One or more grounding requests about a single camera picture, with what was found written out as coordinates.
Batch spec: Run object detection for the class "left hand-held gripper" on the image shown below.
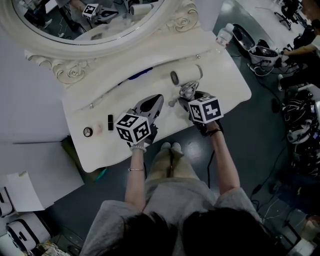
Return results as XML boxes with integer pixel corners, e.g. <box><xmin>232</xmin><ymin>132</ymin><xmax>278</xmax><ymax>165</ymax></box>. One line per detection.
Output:
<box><xmin>115</xmin><ymin>94</ymin><xmax>165</xmax><ymax>146</ymax></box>

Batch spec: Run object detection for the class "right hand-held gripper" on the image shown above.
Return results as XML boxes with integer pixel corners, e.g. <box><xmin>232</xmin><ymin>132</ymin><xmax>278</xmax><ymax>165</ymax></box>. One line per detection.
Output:
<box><xmin>177</xmin><ymin>91</ymin><xmax>224</xmax><ymax>139</ymax></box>

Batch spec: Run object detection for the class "white hair dryer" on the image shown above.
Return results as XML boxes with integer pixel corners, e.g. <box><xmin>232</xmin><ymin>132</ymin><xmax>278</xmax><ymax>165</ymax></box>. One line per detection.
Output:
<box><xmin>168</xmin><ymin>64</ymin><xmax>204</xmax><ymax>108</ymax></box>

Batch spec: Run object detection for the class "white ornate dressing table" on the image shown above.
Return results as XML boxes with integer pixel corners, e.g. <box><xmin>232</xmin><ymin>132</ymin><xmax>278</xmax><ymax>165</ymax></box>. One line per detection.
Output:
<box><xmin>61</xmin><ymin>32</ymin><xmax>252</xmax><ymax>173</ymax></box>

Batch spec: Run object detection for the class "person's left forearm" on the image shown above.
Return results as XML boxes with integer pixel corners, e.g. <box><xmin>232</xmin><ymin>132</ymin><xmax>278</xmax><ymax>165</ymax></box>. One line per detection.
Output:
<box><xmin>124</xmin><ymin>149</ymin><xmax>147</xmax><ymax>215</ymax></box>

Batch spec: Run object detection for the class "person's right forearm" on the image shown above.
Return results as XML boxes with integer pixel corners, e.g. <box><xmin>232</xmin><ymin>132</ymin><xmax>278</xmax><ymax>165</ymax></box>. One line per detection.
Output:
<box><xmin>206</xmin><ymin>121</ymin><xmax>241</xmax><ymax>196</ymax></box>

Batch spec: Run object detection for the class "blue comb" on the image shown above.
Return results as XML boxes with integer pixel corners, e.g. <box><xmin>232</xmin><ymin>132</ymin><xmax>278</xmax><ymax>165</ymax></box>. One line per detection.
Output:
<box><xmin>127</xmin><ymin>66</ymin><xmax>154</xmax><ymax>81</ymax></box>

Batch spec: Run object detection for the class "green rolled mat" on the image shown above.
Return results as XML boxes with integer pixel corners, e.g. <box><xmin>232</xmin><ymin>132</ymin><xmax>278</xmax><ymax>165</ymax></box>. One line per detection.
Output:
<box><xmin>61</xmin><ymin>136</ymin><xmax>109</xmax><ymax>183</ymax></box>

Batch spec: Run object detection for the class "person's grey dress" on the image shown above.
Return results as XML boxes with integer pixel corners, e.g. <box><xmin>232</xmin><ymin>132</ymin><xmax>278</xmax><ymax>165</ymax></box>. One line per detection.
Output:
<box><xmin>79</xmin><ymin>147</ymin><xmax>263</xmax><ymax>256</ymax></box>

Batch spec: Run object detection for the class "clear plastic water bottle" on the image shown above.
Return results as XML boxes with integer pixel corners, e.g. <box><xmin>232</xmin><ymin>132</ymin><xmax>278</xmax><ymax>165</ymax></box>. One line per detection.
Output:
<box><xmin>215</xmin><ymin>23</ymin><xmax>235</xmax><ymax>48</ymax></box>

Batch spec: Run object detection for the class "grey oval shell case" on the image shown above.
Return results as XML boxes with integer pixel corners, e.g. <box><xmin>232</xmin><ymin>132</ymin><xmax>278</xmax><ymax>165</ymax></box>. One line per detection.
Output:
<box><xmin>231</xmin><ymin>23</ymin><xmax>256</xmax><ymax>51</ymax></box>

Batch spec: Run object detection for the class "white open equipment case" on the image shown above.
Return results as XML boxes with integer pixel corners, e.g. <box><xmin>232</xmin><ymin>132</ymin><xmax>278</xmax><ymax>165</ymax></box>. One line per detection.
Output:
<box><xmin>248</xmin><ymin>44</ymin><xmax>280</xmax><ymax>68</ymax></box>

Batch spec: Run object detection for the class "white foam board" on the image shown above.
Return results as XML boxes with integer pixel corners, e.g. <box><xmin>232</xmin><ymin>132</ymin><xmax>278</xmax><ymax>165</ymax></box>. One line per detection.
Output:
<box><xmin>0</xmin><ymin>142</ymin><xmax>85</xmax><ymax>213</ymax></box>

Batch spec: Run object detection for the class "black office chair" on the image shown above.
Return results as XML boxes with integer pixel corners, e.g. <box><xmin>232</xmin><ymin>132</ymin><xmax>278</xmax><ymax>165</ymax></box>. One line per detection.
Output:
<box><xmin>274</xmin><ymin>0</ymin><xmax>305</xmax><ymax>31</ymax></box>

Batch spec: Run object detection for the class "white bead bracelet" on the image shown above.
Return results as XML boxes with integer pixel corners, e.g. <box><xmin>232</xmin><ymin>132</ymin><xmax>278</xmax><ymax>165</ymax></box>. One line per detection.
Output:
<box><xmin>129</xmin><ymin>144</ymin><xmax>148</xmax><ymax>153</ymax></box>

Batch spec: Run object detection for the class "oval mirror with ornate frame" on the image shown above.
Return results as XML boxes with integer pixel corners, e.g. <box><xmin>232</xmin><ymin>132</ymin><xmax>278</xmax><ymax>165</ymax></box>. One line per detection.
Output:
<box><xmin>0</xmin><ymin>0</ymin><xmax>202</xmax><ymax>87</ymax></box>

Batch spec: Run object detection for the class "black cable equipment pile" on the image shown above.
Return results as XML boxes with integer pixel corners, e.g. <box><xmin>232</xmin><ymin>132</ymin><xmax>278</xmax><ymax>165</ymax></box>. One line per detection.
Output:
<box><xmin>282</xmin><ymin>83</ymin><xmax>320</xmax><ymax>176</ymax></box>

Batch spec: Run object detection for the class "white case with black handle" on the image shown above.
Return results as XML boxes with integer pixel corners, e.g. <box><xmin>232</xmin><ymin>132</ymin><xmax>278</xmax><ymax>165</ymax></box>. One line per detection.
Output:
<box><xmin>5</xmin><ymin>216</ymin><xmax>52</xmax><ymax>253</ymax></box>
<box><xmin>0</xmin><ymin>186</ymin><xmax>17</xmax><ymax>218</ymax></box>

